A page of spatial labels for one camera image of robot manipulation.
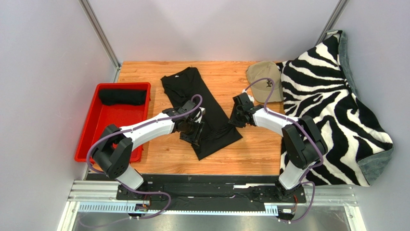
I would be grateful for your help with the zebra print blanket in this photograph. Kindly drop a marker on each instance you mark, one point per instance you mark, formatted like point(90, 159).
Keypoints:
point(319, 83)

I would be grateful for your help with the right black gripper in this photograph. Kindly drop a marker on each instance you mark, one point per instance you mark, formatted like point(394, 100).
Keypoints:
point(235, 120)

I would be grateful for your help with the rolled black t-shirt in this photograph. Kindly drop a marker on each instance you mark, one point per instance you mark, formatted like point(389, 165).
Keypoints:
point(122, 96)

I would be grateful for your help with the aluminium frame post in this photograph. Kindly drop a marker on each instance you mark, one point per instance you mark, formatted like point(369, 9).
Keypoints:
point(332, 20)
point(93, 19)

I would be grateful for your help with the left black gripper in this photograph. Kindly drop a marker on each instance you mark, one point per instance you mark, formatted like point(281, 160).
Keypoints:
point(195, 137)

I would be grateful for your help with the red plastic tray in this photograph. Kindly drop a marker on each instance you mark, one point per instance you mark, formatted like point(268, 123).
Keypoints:
point(100, 116)

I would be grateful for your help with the black printed t-shirt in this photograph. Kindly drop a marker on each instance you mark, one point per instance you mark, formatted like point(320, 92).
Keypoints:
point(217, 132)

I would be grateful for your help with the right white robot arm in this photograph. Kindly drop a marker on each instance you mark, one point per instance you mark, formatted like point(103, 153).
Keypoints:
point(303, 141)

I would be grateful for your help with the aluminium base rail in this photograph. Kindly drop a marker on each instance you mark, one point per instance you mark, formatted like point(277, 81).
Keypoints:
point(102, 204)

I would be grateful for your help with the right aluminium frame post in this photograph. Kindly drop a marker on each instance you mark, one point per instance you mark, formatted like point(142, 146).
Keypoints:
point(332, 20)

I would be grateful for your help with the left aluminium frame post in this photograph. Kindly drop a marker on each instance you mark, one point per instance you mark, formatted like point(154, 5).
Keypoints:
point(93, 19)

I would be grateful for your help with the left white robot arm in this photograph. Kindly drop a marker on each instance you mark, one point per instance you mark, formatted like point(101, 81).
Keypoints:
point(112, 152)

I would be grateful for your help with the beige baseball cap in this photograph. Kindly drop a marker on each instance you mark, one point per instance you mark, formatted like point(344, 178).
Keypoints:
point(267, 82)

